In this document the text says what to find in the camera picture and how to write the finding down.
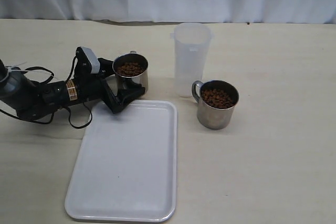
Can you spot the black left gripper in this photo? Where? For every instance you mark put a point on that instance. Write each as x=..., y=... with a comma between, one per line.
x=84, y=86

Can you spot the steel mug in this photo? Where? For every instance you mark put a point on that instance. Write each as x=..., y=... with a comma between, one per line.
x=216, y=100
x=131, y=71

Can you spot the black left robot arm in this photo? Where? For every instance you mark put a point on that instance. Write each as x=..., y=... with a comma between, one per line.
x=33, y=100

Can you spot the translucent plastic tall container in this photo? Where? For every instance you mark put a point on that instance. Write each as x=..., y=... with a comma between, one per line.
x=191, y=45

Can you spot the white rectangular tray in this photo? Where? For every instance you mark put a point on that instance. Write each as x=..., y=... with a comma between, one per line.
x=126, y=168

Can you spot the white zip tie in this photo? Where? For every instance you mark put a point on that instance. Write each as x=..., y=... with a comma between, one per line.
x=35, y=69

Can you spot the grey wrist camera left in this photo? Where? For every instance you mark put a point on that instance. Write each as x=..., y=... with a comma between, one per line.
x=93, y=60

